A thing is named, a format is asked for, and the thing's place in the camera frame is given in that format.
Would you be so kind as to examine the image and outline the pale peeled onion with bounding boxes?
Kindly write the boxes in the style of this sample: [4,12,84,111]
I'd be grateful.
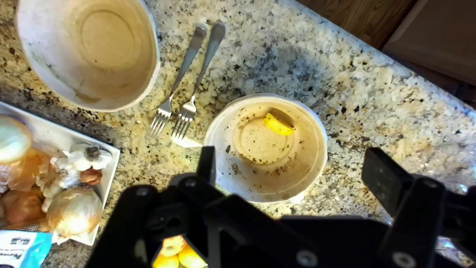
[0,115,33,165]

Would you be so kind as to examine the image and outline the small brown shallot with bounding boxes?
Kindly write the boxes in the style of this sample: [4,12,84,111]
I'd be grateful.
[80,168,103,186]

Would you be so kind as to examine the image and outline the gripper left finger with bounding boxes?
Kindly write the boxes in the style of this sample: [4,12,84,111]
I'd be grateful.
[86,146,320,268]

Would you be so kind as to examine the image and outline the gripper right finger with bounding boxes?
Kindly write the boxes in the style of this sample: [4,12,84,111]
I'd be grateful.
[362,147,476,268]

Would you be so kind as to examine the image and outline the white garlic bulb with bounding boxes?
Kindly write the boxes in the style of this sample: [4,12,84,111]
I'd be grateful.
[62,143,113,172]
[36,157,81,213]

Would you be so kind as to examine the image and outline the large white bowl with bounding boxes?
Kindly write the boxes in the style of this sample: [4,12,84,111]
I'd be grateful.
[16,0,161,113]

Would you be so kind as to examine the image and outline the white rectangular tray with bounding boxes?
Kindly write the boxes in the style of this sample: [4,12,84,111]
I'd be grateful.
[0,100,121,247]

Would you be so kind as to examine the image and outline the silver fork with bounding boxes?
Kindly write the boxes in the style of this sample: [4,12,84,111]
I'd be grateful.
[171,21,226,140]
[147,23,209,139]

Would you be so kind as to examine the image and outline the small white bowl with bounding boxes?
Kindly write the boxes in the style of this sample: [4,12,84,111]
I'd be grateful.
[203,93,328,204]

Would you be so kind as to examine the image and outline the yellow lemon piece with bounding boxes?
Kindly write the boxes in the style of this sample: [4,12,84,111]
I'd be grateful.
[264,112,295,137]

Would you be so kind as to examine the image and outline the brown onion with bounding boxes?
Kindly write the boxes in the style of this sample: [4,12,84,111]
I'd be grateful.
[0,187,46,226]
[0,149,51,191]

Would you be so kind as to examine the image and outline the wooden cabinet door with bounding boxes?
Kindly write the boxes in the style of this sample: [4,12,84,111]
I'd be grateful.
[382,0,476,87]

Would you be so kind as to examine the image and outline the large golden onion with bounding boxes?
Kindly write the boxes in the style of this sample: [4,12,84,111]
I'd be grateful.
[46,187,103,237]

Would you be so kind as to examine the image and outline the heap of yellow fruit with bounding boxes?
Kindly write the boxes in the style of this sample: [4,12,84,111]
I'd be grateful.
[152,235,208,268]

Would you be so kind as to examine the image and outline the blue and white packet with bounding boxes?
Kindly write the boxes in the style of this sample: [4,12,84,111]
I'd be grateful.
[0,230,53,268]

